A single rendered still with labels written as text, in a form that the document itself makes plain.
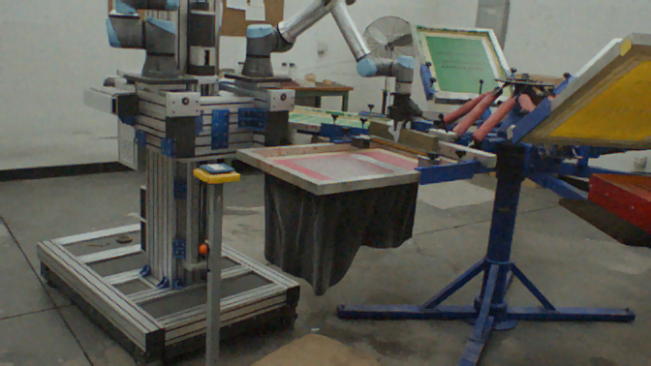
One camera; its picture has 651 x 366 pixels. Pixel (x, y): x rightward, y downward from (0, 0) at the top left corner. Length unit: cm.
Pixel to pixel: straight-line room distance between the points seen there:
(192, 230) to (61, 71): 320
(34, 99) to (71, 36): 63
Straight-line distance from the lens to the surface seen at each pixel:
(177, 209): 297
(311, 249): 234
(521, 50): 734
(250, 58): 286
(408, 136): 262
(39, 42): 582
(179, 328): 278
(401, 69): 262
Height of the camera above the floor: 152
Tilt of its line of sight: 15 degrees down
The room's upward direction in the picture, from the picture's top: 4 degrees clockwise
